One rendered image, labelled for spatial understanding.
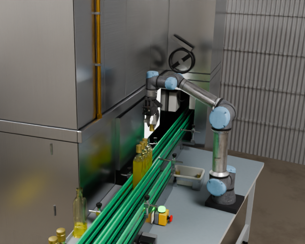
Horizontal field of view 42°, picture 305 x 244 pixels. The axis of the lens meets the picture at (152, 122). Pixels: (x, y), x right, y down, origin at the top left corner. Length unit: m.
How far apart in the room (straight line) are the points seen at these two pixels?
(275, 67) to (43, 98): 3.61
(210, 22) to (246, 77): 2.04
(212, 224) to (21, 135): 1.19
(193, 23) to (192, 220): 1.61
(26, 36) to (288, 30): 3.64
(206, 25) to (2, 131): 1.84
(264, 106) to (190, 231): 3.13
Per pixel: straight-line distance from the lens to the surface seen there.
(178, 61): 3.30
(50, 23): 1.87
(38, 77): 1.95
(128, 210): 2.17
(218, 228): 2.39
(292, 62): 5.06
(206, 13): 3.27
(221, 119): 2.23
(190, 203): 2.61
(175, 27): 3.33
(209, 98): 2.41
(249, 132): 5.36
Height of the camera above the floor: 2.05
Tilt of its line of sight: 19 degrees down
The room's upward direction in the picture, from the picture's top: 2 degrees clockwise
